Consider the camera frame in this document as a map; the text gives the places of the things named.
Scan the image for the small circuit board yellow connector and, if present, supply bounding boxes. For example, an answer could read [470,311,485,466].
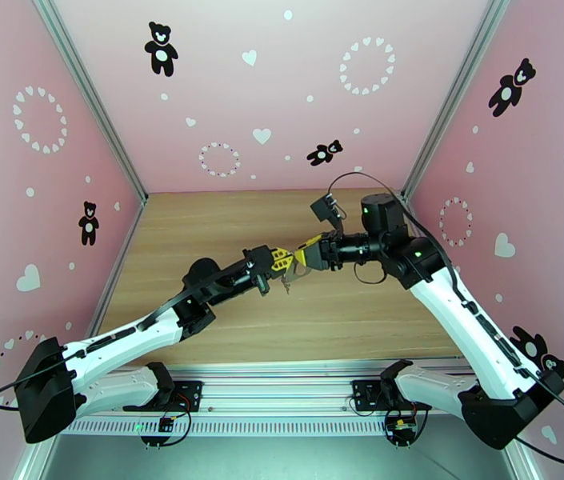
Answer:
[385,415,420,445]

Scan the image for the perforated metal vent strip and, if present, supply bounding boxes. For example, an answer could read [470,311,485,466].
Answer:
[58,418,462,438]

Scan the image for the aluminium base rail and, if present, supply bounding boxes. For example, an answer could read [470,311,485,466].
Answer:
[38,358,515,421]

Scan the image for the aluminium table side rail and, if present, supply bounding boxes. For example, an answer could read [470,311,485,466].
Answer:
[89,195,149,345]

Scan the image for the grey metal panel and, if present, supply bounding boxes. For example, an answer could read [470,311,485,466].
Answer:
[36,433,518,480]

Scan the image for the aluminium frame corner post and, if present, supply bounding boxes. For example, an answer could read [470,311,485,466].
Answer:
[400,0,517,197]
[27,0,149,207]

